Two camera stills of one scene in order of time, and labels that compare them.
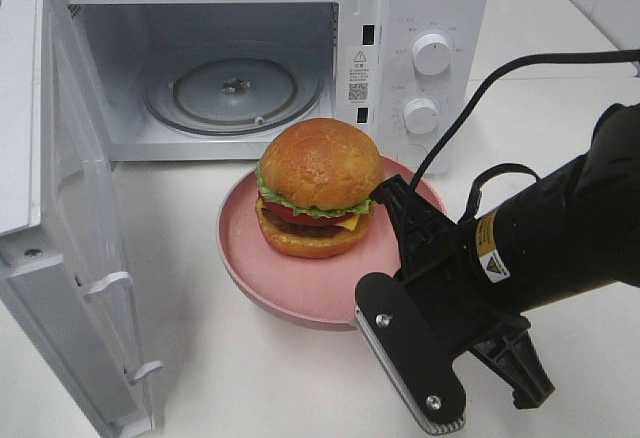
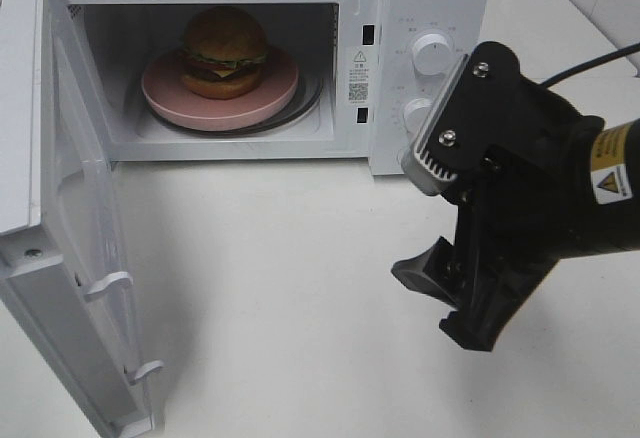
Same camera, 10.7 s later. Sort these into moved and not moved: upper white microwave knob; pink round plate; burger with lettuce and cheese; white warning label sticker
Moved: pink round plate; burger with lettuce and cheese
Not moved: upper white microwave knob; white warning label sticker
